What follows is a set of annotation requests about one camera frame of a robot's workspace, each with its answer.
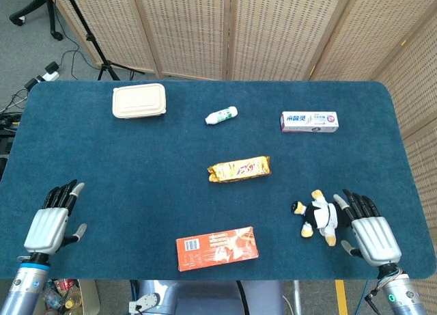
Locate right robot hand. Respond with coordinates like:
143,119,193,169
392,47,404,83
333,189,402,269

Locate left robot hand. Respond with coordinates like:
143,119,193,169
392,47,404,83
23,179,88,256

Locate yellow snack pack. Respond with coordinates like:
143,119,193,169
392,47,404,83
207,155,271,184

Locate penguin plush toy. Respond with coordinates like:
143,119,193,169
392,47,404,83
291,189,353,247

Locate red drink can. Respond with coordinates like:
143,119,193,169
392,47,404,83
54,278,76,294

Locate clear plastic bottle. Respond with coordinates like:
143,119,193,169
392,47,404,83
42,283,64,309

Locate yellow cap bottle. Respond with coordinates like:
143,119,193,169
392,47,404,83
63,292,85,312

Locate cardboard waste box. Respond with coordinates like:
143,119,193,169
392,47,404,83
36,278,102,315

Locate black equipment case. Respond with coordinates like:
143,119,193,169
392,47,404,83
0,126,16,181

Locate metal table leg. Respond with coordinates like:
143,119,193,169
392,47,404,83
292,279,303,315

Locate blue table cloth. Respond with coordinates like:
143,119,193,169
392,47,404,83
0,79,436,282

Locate white toothpaste box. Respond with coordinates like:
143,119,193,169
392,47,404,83
280,111,339,134

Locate white power strip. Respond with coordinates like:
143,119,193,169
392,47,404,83
33,71,60,83

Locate beige lidded lunch box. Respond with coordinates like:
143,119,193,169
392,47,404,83
111,83,167,120

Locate orange cardboard box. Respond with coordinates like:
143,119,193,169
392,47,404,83
175,226,260,273

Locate grey robot torso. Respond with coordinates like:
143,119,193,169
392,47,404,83
128,279,284,315

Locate black tripod stand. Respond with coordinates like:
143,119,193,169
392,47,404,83
61,0,145,81

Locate small white bottle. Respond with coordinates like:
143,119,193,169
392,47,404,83
204,105,239,126

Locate black office chair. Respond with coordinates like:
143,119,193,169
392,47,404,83
9,0,64,42

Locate black cable bundle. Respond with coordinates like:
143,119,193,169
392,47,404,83
0,88,29,128

